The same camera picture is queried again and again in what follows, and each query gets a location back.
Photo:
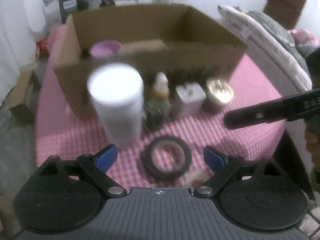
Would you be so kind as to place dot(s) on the red snack packet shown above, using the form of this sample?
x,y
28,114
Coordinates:
x,y
42,48

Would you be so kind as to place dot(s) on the black tape roll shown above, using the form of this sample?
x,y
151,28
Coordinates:
x,y
150,165

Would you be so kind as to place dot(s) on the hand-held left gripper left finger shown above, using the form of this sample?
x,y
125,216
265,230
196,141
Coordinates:
x,y
107,157

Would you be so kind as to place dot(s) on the white textured mat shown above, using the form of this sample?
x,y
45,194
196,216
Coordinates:
x,y
311,221

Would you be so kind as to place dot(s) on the white plastic pill bottle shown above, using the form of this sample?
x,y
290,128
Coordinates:
x,y
117,105

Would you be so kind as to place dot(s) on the purple plastic bowl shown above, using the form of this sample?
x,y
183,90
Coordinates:
x,y
105,48

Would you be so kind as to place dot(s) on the gold lidded cosmetic jar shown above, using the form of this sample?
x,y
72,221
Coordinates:
x,y
220,92

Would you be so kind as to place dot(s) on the printed appliance box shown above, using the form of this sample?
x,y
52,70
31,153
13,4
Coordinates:
x,y
71,6

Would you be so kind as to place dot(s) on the pink checked blanket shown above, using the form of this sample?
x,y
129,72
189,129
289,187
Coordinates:
x,y
250,75

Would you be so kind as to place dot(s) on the white charger plug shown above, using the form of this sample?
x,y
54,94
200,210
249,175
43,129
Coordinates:
x,y
191,97

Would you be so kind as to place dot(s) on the grey cloth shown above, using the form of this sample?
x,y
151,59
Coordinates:
x,y
277,27

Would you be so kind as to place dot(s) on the brown wooden door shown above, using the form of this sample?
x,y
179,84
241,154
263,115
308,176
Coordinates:
x,y
287,0

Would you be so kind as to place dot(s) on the small wooden stool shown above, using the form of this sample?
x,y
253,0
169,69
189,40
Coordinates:
x,y
22,97

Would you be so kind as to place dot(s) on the brown cardboard box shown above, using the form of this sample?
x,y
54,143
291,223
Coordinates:
x,y
200,52

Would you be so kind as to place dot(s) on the person's right forearm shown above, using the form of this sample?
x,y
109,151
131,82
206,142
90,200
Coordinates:
x,y
312,140

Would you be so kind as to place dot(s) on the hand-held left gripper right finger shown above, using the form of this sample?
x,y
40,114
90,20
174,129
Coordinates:
x,y
213,158

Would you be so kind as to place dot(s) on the green glass dropper bottle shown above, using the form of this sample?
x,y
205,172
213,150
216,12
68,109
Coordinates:
x,y
158,105

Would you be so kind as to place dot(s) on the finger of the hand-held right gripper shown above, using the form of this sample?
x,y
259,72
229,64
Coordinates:
x,y
250,116

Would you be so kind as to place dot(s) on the white plush blanket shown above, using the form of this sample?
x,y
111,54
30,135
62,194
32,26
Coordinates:
x,y
270,45

